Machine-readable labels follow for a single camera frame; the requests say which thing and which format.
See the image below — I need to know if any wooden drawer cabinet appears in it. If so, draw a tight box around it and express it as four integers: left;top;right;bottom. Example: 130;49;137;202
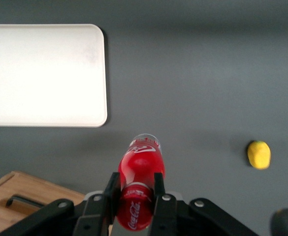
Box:
0;170;86;236

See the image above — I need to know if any cream rectangular tray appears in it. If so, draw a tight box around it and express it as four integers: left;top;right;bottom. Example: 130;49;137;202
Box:
0;23;108;128

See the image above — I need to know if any red coke bottle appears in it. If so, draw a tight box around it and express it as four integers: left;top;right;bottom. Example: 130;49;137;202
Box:
116;133;166;233

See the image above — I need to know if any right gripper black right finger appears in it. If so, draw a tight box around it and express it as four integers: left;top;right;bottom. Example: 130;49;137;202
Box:
149;172;183;236

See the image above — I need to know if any black looped gripper cable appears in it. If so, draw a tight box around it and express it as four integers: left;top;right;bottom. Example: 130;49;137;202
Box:
269;207;288;236

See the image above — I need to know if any black drawer handle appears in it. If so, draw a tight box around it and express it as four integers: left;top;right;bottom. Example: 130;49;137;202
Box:
5;194;45;210

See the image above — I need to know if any yellow lemon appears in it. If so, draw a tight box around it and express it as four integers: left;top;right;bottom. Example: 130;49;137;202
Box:
247;140;272;171

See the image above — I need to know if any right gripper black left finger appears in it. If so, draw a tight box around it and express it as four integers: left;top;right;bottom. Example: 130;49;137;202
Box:
72;172;122;236

